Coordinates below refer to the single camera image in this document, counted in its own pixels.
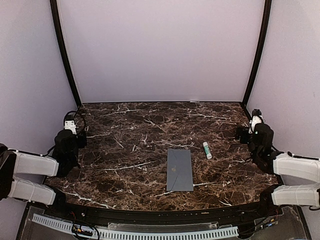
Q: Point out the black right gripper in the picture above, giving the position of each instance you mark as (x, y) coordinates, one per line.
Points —
(243, 139)

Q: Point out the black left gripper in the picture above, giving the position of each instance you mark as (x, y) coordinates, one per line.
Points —
(82, 140)

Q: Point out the green white glue stick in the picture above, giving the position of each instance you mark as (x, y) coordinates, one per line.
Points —
(207, 150)

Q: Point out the grey-blue paper envelope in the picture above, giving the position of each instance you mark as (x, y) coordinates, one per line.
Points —
(179, 176)

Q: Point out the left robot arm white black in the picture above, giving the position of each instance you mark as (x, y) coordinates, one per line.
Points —
(64, 158)

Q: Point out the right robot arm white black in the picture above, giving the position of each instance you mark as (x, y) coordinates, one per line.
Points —
(259, 140)

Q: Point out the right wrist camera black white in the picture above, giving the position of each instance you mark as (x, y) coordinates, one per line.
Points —
(257, 118)

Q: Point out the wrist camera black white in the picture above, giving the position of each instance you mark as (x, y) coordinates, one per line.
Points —
(69, 123)
(257, 118)

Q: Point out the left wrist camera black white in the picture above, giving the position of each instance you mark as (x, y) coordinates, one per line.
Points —
(69, 123)

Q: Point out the black front table rail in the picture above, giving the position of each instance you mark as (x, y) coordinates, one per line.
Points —
(244, 214)

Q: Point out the grey slotted cable duct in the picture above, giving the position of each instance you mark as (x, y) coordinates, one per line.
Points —
(117, 231)

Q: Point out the small circuit board with wires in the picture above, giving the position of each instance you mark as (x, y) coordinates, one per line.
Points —
(79, 230)

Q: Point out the black left corner frame post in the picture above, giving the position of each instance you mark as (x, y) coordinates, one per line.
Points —
(63, 51)

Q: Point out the black corner frame post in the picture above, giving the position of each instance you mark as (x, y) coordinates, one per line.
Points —
(258, 53)
(63, 51)

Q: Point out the black right corner frame post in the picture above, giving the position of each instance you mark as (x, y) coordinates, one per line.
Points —
(258, 53)

